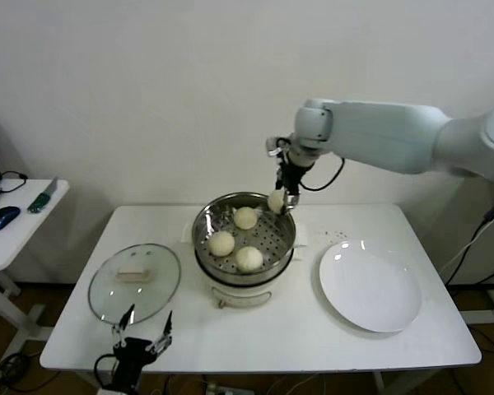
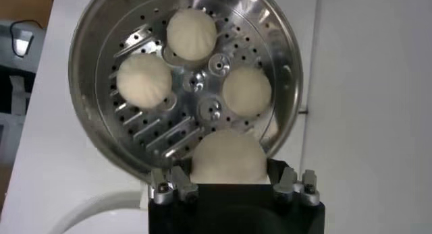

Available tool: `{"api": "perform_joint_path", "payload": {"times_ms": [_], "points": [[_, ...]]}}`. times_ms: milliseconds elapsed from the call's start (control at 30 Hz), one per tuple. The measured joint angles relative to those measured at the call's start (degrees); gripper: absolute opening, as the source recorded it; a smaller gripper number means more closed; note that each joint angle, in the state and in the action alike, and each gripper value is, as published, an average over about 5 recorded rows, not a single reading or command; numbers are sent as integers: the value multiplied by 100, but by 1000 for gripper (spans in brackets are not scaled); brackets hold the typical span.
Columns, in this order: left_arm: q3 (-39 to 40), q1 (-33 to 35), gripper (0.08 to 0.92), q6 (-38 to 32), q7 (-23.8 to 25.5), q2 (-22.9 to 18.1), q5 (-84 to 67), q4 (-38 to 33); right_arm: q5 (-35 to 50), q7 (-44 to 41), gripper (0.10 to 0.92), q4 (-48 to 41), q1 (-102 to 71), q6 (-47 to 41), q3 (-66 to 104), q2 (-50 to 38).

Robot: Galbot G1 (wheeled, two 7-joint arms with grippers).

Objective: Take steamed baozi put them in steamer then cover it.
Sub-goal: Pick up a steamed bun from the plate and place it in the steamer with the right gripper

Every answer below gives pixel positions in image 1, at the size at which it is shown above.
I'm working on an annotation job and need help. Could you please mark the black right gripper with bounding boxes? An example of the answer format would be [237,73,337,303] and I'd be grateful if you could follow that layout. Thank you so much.
[277,158,314,215]

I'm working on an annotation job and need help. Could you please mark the green handled tool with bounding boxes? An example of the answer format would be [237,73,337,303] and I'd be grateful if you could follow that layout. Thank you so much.
[27,176,60,215]

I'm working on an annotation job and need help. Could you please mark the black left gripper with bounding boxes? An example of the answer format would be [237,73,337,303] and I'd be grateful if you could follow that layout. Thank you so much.
[106,304,174,395]

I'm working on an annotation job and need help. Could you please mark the cream electric cooker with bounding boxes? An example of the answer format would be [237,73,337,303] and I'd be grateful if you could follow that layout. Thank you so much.
[183,220,313,309]

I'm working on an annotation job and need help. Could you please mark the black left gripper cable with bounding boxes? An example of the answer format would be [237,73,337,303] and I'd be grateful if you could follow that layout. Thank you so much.
[93,352,120,390]

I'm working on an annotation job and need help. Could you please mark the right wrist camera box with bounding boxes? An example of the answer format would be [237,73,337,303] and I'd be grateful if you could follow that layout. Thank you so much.
[265,135,291,158]

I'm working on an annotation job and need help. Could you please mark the blue computer mouse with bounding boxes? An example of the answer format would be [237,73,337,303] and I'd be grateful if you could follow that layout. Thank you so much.
[0,207,21,233]

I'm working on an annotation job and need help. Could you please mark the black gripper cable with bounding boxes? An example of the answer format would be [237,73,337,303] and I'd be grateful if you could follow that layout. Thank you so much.
[300,156,346,193]
[93,352,120,390]

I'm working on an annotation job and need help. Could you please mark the white side table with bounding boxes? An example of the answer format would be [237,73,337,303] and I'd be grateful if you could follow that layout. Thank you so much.
[0,178,71,355]

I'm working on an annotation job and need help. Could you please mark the stainless steel steamer basket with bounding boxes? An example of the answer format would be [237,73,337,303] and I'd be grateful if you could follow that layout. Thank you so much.
[191,192,297,286]

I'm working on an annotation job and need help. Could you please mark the white steamed baozi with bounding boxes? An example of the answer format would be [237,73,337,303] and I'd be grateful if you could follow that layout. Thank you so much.
[208,230,236,258]
[234,245,264,273]
[268,189,288,215]
[233,207,259,230]

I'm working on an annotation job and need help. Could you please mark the round glass lid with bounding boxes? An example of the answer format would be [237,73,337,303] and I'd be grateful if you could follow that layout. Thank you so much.
[87,243,182,326]

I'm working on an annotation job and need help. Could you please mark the black power cable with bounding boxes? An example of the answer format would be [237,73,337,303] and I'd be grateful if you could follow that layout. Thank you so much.
[438,220,494,287]

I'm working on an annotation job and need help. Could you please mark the black floor cable bundle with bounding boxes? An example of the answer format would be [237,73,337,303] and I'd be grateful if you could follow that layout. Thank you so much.
[0,306,58,392]

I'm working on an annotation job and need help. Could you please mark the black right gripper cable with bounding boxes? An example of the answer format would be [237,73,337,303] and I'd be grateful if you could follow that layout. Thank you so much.
[300,156,346,193]

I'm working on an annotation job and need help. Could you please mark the thin black desk cable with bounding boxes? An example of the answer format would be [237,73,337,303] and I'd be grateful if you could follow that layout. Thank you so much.
[0,170,29,194]

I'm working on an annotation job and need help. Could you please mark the white round plate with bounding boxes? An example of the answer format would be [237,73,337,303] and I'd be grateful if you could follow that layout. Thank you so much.
[319,239,423,333]

